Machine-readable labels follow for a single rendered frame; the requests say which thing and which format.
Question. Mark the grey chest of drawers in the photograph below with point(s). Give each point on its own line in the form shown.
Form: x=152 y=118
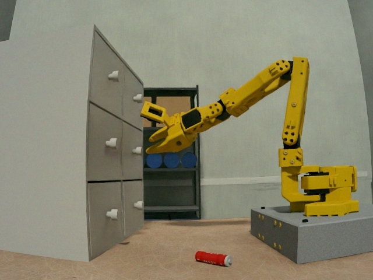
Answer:
x=44 y=119

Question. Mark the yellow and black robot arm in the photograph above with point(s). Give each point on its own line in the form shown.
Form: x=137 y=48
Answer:
x=333 y=181

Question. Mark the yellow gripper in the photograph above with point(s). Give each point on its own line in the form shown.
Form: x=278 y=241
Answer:
x=175 y=139

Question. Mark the red aa battery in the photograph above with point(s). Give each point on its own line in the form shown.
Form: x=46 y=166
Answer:
x=213 y=258

